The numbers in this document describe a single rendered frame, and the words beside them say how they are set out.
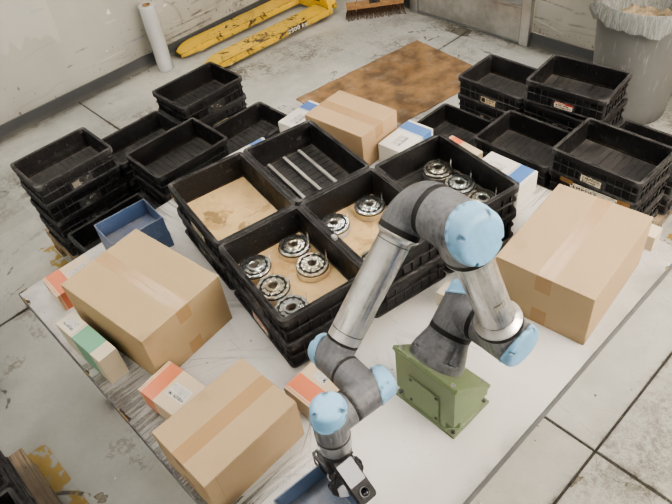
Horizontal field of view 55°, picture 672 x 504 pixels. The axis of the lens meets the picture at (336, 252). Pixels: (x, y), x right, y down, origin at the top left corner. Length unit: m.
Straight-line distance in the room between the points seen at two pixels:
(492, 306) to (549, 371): 0.54
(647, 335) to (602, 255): 1.08
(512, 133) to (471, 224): 2.15
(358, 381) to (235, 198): 1.17
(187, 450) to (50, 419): 1.43
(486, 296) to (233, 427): 0.71
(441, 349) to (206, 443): 0.63
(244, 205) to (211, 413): 0.86
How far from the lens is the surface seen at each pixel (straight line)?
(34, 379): 3.23
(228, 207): 2.31
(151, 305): 1.96
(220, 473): 1.64
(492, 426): 1.82
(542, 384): 1.91
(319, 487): 1.66
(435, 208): 1.25
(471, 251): 1.23
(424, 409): 1.79
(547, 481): 2.55
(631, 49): 3.88
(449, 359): 1.67
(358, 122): 2.57
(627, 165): 3.02
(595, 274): 1.92
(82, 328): 2.11
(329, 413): 1.28
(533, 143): 3.28
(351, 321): 1.37
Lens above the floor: 2.26
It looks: 44 degrees down
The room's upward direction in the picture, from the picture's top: 9 degrees counter-clockwise
